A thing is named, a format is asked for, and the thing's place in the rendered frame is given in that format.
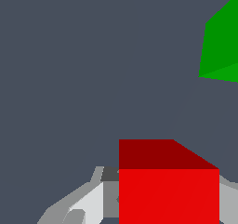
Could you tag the red cube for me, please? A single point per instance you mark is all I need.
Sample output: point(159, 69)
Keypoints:
point(169, 193)

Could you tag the green cube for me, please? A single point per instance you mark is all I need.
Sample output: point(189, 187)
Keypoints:
point(221, 48)

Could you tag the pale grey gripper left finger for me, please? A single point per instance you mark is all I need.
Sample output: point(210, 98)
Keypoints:
point(89, 200)

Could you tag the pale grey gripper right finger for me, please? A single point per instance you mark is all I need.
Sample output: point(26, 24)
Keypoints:
point(228, 203)

